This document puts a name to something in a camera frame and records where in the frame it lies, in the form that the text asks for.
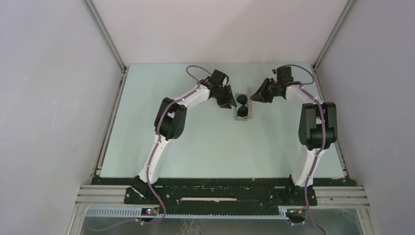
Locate black round sunglasses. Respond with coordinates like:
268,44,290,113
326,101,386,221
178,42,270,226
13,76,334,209
236,94,249,119

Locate left aluminium frame post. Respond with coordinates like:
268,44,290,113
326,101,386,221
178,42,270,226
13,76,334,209
82,0,127,72

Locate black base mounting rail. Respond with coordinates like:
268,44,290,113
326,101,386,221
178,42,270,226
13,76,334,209
123,177,326,217

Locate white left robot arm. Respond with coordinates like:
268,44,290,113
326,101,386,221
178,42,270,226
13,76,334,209
131,70,236,204

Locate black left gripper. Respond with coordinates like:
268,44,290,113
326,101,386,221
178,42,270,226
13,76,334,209
215,85,237,110

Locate aluminium frame post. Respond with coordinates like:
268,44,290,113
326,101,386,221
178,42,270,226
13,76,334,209
313,0,358,70
82,0,127,72

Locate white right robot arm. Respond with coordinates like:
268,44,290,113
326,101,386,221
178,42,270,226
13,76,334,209
250,64,338,205

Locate right aluminium frame post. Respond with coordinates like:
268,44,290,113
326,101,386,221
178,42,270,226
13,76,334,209
313,0,358,70

